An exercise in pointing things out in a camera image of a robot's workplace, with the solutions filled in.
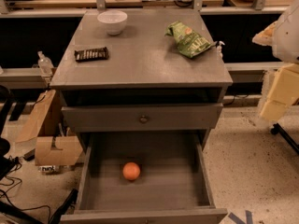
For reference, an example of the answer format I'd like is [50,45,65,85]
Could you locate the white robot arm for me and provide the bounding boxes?
[252,0,299,121]

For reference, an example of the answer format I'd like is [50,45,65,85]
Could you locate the grey wooden drawer cabinet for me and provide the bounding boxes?
[50,9,232,144]

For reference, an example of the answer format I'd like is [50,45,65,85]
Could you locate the white ceramic bowl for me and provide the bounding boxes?
[97,10,128,35]

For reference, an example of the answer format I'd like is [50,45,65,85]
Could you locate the open grey middle drawer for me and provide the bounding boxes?
[61,131,227,224]

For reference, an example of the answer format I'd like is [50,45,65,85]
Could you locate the brown cardboard box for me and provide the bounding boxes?
[16,90,82,166]

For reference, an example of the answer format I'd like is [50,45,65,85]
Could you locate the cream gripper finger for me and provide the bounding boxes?
[260,63,299,121]

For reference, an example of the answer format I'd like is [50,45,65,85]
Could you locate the closed grey top drawer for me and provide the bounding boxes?
[62,104,222,133]

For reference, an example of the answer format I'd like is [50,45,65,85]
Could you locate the clear plastic bottle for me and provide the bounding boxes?
[37,51,54,76]

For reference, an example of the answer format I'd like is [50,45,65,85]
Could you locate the white pump dispenser bottle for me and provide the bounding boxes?
[216,41,225,58]

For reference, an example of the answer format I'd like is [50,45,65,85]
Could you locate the orange fruit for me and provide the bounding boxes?
[122,162,140,181]

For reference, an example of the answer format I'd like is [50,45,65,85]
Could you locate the black stand leg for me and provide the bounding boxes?
[270,123,299,155]

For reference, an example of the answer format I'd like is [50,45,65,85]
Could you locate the black cables on floor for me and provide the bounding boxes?
[0,159,52,224]

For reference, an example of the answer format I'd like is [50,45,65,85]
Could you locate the dark chocolate bar wrapper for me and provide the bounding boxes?
[74,47,109,63]

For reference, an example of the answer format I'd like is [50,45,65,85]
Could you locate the green chip bag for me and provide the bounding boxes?
[165,21,213,59]

